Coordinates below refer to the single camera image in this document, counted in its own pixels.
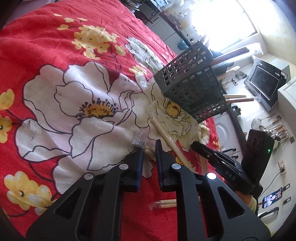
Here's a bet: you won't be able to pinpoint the chopstick pair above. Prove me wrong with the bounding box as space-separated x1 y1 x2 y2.
210 47 250 66

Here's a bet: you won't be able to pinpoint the green sleeve forearm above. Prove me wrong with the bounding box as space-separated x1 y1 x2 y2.
250 197 258 213

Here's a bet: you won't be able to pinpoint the right hand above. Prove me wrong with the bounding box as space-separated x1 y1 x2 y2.
234 190 254 208

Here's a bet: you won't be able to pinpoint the short wrapped chopsticks near gripper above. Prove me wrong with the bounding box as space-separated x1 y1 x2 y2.
148 199 177 210

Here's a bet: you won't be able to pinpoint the hanging steel ladles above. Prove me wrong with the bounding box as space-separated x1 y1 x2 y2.
251 114 295 145

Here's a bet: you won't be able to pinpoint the wrapped chopsticks on cloth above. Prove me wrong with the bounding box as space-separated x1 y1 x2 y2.
151 117 196 173

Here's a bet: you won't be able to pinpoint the white upper cabinet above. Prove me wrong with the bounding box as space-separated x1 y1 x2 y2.
278 77 296 135

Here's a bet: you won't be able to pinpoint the black range hood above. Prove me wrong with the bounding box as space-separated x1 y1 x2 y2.
244 58 290 112

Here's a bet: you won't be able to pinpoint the black utensil basket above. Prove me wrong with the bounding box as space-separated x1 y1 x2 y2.
154 42 229 123

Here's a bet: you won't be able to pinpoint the red floral tablecloth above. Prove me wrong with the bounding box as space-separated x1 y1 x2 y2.
1 1 220 235

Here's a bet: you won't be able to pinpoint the smartphone on wall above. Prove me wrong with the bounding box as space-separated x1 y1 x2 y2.
262 187 283 209

